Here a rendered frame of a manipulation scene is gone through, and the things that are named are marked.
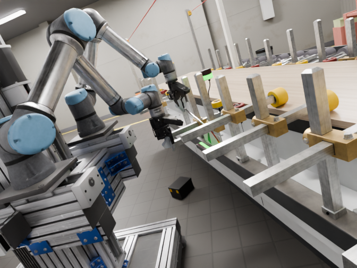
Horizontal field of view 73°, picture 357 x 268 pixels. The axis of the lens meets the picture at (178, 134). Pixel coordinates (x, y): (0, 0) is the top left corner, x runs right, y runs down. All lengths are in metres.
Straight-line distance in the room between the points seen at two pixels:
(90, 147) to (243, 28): 6.89
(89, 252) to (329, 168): 1.16
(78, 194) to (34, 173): 0.17
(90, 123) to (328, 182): 1.08
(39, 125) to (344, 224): 0.91
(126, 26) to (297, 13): 4.92
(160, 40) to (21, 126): 7.19
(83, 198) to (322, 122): 0.75
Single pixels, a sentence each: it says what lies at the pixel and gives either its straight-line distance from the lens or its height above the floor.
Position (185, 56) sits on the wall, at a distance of 7.77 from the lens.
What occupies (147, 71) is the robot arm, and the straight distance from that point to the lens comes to 1.31.
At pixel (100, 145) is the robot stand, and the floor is 0.96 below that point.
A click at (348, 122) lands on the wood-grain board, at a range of 0.95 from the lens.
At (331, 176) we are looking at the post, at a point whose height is 0.84.
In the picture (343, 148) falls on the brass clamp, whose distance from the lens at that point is 0.68.
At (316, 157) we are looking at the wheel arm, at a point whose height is 0.95.
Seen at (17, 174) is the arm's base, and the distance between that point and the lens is 0.97.
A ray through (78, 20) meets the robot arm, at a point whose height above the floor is 1.49.
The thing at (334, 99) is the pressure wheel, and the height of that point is 0.95.
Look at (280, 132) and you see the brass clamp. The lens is 0.86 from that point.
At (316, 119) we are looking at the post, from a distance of 0.71.
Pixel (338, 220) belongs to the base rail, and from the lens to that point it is 0.86.
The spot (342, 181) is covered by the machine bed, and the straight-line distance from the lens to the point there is 1.12.
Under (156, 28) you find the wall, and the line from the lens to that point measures 7.87.
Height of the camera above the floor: 1.28
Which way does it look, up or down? 18 degrees down
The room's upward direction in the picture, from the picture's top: 20 degrees counter-clockwise
